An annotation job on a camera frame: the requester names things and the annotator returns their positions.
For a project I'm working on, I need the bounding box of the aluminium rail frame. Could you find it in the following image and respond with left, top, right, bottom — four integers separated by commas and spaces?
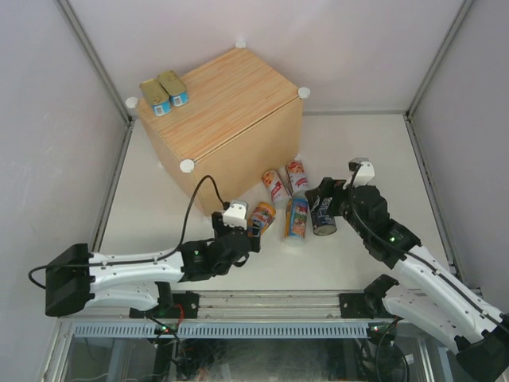
47, 286, 362, 322

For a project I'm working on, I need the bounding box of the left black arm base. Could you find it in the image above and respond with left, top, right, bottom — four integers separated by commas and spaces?
129, 291, 200, 319

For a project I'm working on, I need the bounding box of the wooden cube counter box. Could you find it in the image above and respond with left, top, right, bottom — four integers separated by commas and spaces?
137, 49, 304, 216

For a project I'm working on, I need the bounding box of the gold rectangular tin can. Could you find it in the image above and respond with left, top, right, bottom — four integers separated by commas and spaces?
157, 70, 188, 107

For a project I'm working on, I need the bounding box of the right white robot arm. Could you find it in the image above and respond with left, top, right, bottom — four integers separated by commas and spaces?
305, 177, 508, 381

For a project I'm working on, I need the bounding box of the dark navy cylindrical can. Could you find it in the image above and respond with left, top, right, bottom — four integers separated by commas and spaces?
310, 197, 337, 236

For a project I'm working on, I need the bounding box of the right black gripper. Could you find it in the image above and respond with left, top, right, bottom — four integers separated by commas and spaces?
306, 177, 370, 240

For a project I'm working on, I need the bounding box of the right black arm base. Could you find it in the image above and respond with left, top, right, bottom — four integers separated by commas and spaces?
339, 291, 416, 319

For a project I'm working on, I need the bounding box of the left red white can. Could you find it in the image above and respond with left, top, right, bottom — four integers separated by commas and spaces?
262, 170, 290, 209

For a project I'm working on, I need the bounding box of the red white can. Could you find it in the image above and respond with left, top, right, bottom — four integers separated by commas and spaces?
285, 160, 310, 197
262, 170, 290, 209

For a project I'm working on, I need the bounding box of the orange yellow cylindrical can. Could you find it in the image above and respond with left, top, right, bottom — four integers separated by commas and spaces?
247, 202, 276, 234

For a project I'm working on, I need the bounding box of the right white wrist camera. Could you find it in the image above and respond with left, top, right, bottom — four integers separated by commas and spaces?
343, 158, 375, 189

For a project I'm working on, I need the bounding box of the black camera cable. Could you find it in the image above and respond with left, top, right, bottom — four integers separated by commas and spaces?
27, 174, 230, 291
340, 161, 509, 319

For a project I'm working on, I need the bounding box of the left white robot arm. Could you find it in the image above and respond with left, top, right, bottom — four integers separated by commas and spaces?
45, 212, 261, 318

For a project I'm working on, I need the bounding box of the left black camera cable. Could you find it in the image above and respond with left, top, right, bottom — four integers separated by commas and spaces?
27, 174, 230, 291

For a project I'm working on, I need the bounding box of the blue vegetable cylindrical can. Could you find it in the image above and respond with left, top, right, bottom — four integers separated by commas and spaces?
283, 197, 309, 245

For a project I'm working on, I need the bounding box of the right red white can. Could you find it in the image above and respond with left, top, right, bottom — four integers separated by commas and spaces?
285, 160, 310, 197

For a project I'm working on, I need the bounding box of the blue slotted cable duct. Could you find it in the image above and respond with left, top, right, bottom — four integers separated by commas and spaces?
73, 322, 370, 339

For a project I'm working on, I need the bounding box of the right black camera cable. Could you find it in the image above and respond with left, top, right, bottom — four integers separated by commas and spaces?
340, 161, 509, 319

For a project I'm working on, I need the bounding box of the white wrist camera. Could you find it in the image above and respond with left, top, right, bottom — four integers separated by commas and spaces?
223, 200, 248, 230
343, 158, 375, 189

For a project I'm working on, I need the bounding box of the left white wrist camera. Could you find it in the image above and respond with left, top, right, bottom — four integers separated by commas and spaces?
223, 200, 248, 230

